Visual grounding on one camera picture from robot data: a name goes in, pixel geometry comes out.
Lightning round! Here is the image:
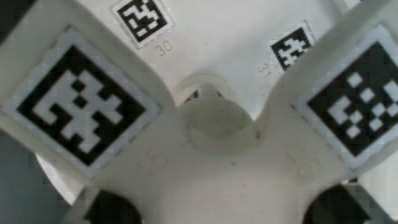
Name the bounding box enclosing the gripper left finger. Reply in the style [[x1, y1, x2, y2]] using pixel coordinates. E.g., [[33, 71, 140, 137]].
[[58, 188, 142, 224]]

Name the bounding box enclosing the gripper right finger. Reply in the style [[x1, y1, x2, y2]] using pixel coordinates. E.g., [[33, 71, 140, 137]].
[[302, 183, 391, 224]]

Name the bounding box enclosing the white cross-shaped table base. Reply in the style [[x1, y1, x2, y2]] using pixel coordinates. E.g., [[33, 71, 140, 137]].
[[0, 0, 398, 224]]

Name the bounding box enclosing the white round table top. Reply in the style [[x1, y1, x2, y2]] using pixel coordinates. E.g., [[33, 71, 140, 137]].
[[33, 0, 398, 205]]

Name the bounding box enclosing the white cylindrical table leg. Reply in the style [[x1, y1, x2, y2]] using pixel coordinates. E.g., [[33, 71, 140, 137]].
[[174, 74, 252, 138]]

